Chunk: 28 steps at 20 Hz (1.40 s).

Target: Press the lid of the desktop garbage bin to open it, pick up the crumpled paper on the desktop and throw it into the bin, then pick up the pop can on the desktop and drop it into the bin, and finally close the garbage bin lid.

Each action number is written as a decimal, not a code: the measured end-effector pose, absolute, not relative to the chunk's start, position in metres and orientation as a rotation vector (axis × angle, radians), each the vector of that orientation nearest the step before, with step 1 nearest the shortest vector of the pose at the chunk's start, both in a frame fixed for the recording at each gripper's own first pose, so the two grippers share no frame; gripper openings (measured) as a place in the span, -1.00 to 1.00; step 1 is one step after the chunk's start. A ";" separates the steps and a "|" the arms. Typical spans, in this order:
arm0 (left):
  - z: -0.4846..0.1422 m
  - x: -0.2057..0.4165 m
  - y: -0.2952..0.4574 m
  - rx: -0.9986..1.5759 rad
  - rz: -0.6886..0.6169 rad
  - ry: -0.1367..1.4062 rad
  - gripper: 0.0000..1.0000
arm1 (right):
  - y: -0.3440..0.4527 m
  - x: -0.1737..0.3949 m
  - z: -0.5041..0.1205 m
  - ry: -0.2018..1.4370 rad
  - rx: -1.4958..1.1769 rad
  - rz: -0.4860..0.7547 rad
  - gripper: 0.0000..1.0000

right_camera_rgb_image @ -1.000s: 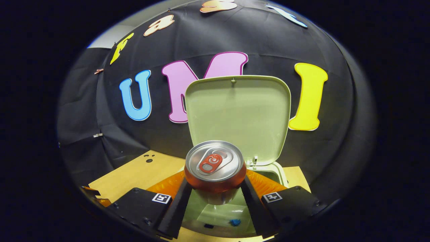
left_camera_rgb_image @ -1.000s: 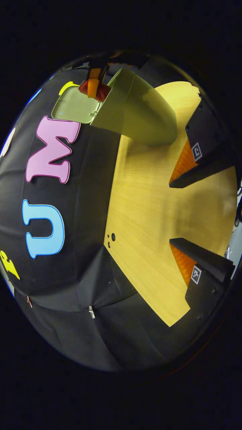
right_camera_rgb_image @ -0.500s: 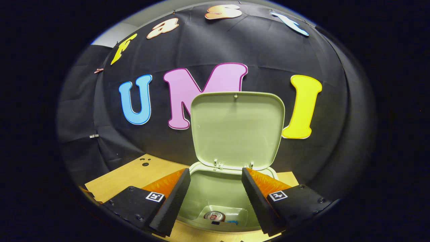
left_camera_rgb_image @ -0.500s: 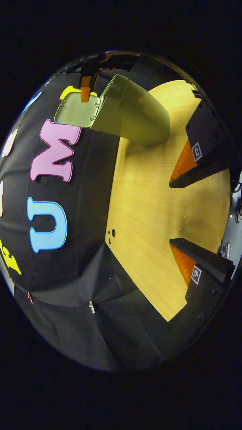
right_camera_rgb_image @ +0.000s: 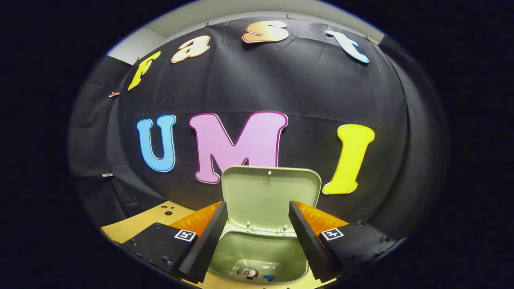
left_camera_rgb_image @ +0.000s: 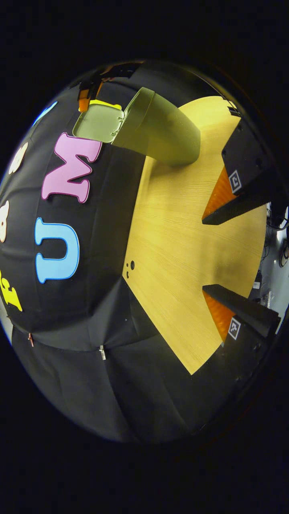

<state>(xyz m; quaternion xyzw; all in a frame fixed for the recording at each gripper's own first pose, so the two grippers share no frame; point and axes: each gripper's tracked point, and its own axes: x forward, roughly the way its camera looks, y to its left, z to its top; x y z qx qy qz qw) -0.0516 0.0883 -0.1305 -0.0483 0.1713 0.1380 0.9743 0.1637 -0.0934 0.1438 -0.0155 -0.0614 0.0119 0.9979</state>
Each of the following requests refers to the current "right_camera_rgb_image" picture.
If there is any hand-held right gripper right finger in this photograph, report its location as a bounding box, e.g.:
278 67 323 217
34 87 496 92
288 200 402 283

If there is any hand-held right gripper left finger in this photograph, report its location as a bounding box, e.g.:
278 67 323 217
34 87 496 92
122 201 228 283

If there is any pale green desktop garbage bin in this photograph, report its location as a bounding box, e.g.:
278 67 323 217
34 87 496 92
207 165 322 285

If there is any wooden desktop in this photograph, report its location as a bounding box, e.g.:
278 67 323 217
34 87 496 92
100 201 334 289

